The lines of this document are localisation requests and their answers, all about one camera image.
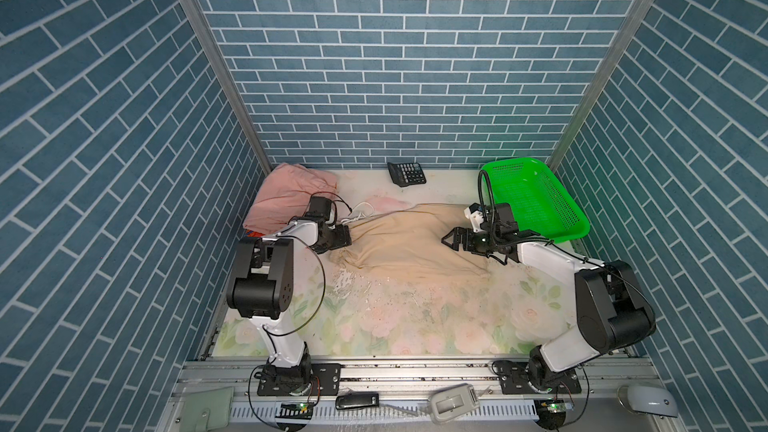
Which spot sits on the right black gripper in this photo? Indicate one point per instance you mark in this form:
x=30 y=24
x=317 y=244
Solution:
x=459 y=231

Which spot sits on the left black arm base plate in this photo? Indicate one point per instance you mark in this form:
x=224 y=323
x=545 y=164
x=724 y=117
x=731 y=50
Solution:
x=321 y=379

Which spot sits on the green plastic basket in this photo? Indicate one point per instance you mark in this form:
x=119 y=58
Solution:
x=537 y=198

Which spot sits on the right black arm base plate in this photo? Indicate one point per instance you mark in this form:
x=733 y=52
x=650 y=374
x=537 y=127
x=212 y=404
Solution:
x=518 y=378

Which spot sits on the pink shorts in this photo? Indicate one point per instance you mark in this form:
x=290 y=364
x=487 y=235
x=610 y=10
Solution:
x=284 y=194

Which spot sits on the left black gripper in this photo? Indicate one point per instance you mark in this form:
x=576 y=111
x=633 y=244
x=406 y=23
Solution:
x=343 y=237

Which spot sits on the rainbow striped shorts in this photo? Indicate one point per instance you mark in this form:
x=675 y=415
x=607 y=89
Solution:
x=254 y=234

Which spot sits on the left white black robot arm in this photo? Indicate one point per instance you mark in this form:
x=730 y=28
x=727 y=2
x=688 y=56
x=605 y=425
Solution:
x=260 y=285

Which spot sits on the grey plastic clip device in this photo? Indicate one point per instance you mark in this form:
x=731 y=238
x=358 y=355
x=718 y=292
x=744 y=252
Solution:
x=451 y=403

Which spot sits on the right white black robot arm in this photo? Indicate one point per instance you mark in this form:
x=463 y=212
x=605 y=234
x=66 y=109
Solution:
x=611 y=310

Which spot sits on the beige shorts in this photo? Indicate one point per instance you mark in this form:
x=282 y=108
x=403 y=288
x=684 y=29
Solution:
x=406 y=246

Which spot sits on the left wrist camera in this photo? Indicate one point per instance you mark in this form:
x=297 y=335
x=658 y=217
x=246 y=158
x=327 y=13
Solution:
x=321 y=208

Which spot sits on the white slotted cable duct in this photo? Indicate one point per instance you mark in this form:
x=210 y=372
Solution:
x=400 y=411

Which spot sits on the pale green plastic plate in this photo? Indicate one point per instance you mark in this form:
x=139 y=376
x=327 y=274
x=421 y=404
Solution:
x=207 y=411

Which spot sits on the green circuit board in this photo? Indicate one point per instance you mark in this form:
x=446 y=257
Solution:
x=294 y=411
x=549 y=406

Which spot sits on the right green circuit board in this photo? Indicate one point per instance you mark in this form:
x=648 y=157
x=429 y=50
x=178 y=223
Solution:
x=549 y=406

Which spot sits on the left green circuit board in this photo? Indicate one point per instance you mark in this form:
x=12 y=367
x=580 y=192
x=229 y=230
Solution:
x=294 y=411

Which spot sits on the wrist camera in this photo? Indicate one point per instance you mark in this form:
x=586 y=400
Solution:
x=476 y=215
x=321 y=208

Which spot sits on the white computer mouse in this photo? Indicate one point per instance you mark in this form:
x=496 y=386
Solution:
x=648 y=400

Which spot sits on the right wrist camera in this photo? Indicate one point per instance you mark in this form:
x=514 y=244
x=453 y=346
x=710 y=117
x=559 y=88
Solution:
x=476 y=215

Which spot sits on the black calculator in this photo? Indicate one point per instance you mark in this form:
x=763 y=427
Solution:
x=406 y=174

